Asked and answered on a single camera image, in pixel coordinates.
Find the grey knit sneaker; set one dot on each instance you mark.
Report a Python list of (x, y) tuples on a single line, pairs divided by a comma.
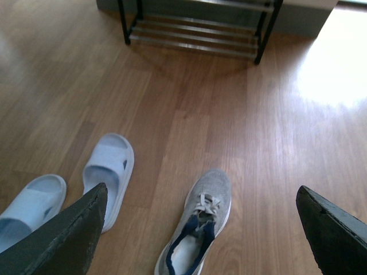
[(205, 214)]

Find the light blue slipper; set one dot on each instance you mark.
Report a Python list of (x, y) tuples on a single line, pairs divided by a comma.
[(38, 202), (111, 162)]

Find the black metal shoe rack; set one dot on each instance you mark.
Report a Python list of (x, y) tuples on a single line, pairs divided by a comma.
[(234, 28)]

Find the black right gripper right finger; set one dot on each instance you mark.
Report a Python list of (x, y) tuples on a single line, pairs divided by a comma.
[(337, 239)]

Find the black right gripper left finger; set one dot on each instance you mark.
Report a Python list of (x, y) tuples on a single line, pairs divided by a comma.
[(65, 244)]

